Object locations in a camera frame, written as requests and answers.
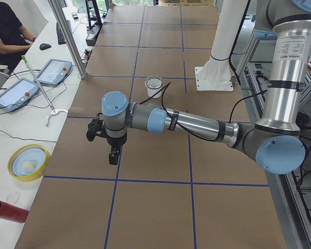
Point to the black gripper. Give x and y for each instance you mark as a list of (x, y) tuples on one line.
[(115, 141)]

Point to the clear plastic funnel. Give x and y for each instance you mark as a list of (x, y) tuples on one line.
[(154, 82)]

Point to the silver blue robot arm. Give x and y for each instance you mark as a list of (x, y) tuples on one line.
[(273, 142)]

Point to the grabber stick tool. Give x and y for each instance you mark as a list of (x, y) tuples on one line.
[(54, 111)]

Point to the white enamel mug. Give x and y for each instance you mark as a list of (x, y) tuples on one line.
[(154, 93)]

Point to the yellow rimmed bowl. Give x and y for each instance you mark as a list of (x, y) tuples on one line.
[(28, 163)]

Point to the teach pendant far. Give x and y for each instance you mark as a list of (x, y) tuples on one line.
[(54, 72)]

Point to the teach pendant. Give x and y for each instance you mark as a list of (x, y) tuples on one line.
[(18, 95), (54, 72)]

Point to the clear round lid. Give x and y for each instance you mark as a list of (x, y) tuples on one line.
[(13, 197)]

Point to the teach pendant near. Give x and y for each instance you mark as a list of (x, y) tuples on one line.
[(18, 95)]

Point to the red cylinder tube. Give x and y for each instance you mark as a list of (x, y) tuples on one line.
[(12, 213)]

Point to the black keyboard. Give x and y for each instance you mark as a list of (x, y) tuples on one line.
[(60, 36)]

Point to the black computer mouse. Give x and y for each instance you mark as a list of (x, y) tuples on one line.
[(44, 46)]

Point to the person in black shirt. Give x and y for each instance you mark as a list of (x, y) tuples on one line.
[(15, 38)]

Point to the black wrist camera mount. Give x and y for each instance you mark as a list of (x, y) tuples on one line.
[(96, 128)]

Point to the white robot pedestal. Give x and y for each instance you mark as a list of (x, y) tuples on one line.
[(215, 75)]

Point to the aluminium frame post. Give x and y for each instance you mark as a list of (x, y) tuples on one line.
[(61, 20)]

